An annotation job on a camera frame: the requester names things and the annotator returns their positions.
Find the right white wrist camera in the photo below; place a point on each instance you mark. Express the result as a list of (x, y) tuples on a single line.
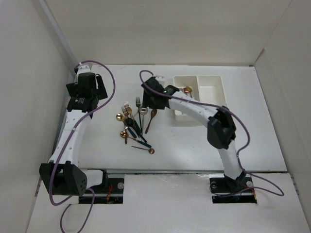
[(161, 80)]

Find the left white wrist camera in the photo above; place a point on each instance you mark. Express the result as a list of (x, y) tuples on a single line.
[(81, 68)]

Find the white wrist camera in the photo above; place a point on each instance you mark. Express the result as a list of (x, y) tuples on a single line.
[(161, 80), (81, 68)]

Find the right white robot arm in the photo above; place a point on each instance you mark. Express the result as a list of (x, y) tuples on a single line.
[(217, 120)]

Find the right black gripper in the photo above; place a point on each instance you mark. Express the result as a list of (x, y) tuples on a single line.
[(147, 102)]

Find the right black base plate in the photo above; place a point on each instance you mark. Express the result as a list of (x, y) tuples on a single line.
[(226, 191)]

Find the small copper teaspoon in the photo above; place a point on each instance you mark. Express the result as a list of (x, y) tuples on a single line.
[(150, 150)]

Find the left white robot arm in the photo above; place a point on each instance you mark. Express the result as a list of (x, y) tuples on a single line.
[(61, 174)]

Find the silver round spoon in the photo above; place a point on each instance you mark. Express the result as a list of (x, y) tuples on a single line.
[(142, 112)]

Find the black round spoon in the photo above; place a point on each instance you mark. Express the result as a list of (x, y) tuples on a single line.
[(129, 123)]

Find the aluminium rail front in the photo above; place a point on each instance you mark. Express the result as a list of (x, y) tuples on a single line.
[(157, 171)]

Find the left white plastic bin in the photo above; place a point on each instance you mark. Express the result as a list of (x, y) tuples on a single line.
[(181, 82)]

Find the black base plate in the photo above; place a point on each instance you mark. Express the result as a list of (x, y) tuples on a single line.
[(226, 191), (110, 191)]

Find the gold spoon green handle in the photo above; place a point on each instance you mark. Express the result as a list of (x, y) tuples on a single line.
[(188, 91), (125, 135)]

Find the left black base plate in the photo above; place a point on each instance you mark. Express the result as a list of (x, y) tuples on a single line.
[(110, 191)]

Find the black fork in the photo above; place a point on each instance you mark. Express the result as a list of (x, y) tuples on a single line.
[(138, 104)]

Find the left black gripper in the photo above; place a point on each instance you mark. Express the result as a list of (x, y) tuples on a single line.
[(100, 91)]

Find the brown wooden spoon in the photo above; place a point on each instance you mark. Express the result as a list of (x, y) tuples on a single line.
[(153, 114)]

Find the rose gold fork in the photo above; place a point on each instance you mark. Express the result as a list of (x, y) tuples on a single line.
[(125, 112)]

